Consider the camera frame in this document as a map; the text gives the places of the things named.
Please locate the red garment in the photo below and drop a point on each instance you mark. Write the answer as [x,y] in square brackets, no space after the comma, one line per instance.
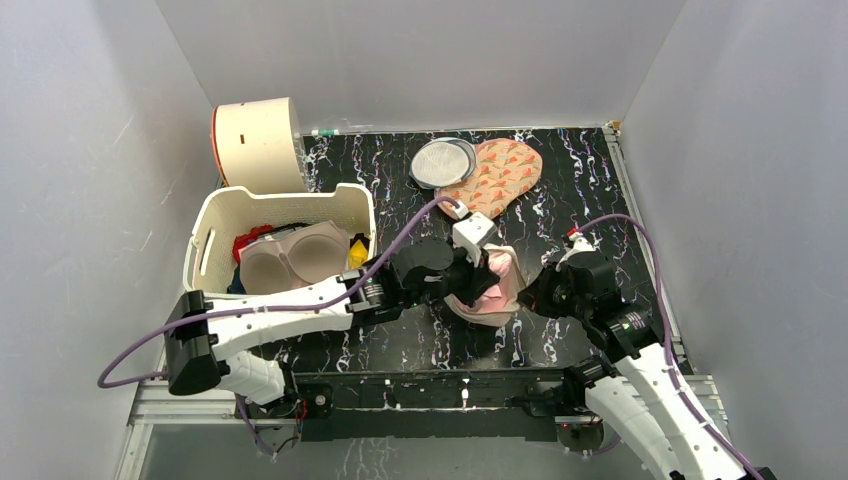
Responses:
[242,241]

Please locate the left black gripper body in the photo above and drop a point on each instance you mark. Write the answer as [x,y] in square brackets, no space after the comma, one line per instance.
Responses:
[461,280]

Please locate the cream plastic laundry basket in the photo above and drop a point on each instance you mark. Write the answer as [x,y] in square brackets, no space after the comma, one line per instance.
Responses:
[232,211]

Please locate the white mesh laundry bag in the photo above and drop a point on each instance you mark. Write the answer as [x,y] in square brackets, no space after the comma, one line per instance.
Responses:
[500,302]

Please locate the cream cylindrical drum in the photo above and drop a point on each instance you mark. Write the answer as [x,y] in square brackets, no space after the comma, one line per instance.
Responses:
[258,145]

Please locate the beige bra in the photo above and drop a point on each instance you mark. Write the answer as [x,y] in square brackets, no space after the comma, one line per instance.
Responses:
[299,257]

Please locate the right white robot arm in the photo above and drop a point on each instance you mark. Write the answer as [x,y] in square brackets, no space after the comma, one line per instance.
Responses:
[631,384]

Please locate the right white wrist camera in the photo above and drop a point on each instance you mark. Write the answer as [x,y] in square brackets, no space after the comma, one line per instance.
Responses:
[577,243]

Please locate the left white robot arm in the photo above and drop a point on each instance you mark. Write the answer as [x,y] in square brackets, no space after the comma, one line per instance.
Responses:
[209,343]

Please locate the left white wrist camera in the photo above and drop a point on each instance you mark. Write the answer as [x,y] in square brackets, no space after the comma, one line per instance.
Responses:
[471,232]

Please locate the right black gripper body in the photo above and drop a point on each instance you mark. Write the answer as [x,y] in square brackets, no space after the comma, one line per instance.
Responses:
[548,291]

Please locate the yellow garment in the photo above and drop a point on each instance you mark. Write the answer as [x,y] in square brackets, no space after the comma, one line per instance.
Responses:
[358,253]

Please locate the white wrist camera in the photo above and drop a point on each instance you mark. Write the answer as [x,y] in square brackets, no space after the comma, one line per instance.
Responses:
[471,232]
[577,243]

